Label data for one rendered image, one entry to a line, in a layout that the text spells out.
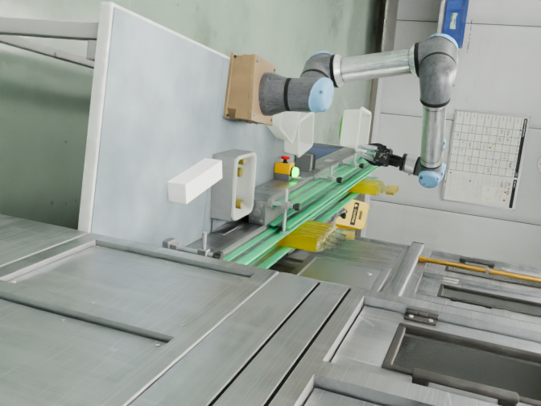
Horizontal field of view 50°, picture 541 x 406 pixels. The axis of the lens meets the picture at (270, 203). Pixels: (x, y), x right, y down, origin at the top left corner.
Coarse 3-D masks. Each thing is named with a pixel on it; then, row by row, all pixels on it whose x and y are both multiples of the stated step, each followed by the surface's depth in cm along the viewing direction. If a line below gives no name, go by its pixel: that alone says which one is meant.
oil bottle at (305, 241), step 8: (296, 232) 224; (304, 232) 225; (280, 240) 224; (288, 240) 223; (296, 240) 221; (304, 240) 220; (312, 240) 219; (320, 240) 218; (304, 248) 221; (312, 248) 220; (320, 248) 219
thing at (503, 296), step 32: (288, 256) 250; (352, 256) 260; (384, 256) 262; (416, 256) 255; (448, 256) 270; (384, 288) 221; (416, 288) 227; (448, 288) 232; (480, 288) 234; (512, 288) 232
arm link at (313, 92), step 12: (312, 72) 202; (300, 84) 199; (312, 84) 197; (324, 84) 197; (288, 96) 199; (300, 96) 198; (312, 96) 197; (324, 96) 198; (300, 108) 201; (312, 108) 200; (324, 108) 200
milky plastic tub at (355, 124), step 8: (344, 112) 231; (352, 112) 230; (360, 112) 228; (368, 112) 240; (344, 120) 231; (352, 120) 230; (360, 120) 228; (368, 120) 248; (344, 128) 231; (352, 128) 230; (360, 128) 249; (368, 128) 248; (344, 136) 231; (352, 136) 230; (360, 136) 249; (368, 136) 248; (344, 144) 232; (352, 144) 230; (360, 144) 249
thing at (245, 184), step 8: (248, 160) 210; (256, 160) 210; (248, 168) 211; (248, 176) 211; (240, 184) 213; (248, 184) 212; (240, 192) 214; (248, 192) 213; (232, 200) 199; (248, 200) 213; (232, 208) 198; (248, 208) 213; (232, 216) 199; (240, 216) 204
